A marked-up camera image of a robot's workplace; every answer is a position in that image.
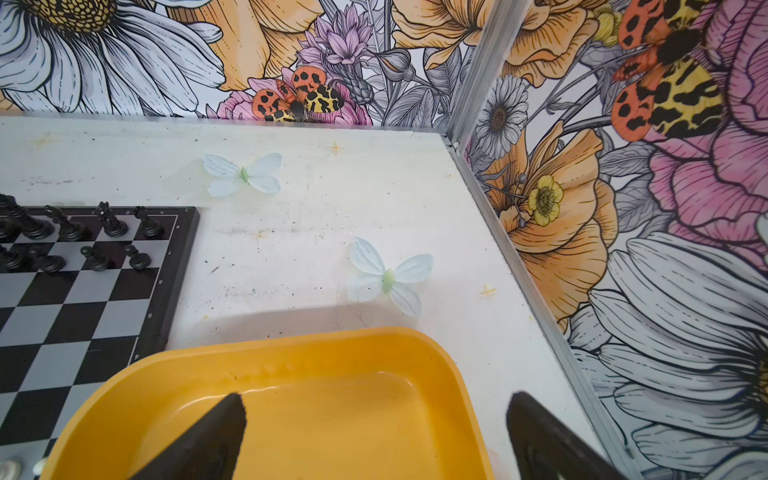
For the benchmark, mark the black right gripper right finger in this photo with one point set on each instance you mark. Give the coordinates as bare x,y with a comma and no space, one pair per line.
545,448

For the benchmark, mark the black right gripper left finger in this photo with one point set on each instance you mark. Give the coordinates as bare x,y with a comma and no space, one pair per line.
209,449

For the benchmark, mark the black white chess board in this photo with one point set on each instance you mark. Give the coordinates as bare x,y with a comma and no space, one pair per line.
67,329

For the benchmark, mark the yellow rectangular tray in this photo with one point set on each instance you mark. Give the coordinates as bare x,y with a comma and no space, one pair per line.
382,403

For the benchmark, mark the black pawn piece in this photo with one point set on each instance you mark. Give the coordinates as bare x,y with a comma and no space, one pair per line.
138,261
94,259

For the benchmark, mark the black rook corner piece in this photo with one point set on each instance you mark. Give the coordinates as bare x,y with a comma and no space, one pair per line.
150,227

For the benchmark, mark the black knight piece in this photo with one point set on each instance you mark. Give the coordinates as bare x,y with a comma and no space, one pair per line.
112,226

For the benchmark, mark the black bishop piece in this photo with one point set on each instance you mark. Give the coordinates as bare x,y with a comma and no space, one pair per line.
69,230

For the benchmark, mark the black king piece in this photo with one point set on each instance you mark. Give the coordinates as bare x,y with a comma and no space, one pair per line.
32,228

